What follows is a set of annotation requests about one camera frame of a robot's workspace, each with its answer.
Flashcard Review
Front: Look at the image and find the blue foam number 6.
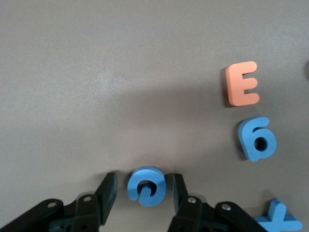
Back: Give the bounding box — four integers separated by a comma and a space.
238, 117, 278, 162

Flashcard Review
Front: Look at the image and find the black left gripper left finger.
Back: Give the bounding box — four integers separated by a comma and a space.
0, 172, 118, 232

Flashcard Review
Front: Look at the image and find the brown table cover mat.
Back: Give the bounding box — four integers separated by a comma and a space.
0, 0, 309, 232

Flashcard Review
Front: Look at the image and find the blue foam letter X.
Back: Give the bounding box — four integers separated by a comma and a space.
252, 198, 303, 232

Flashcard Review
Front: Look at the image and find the blue foam letter G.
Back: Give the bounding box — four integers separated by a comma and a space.
126, 166, 167, 207

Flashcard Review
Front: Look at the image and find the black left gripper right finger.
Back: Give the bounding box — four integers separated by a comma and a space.
167, 173, 270, 232

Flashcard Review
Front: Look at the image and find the orange foam letter E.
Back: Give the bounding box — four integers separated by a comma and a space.
225, 61, 260, 107

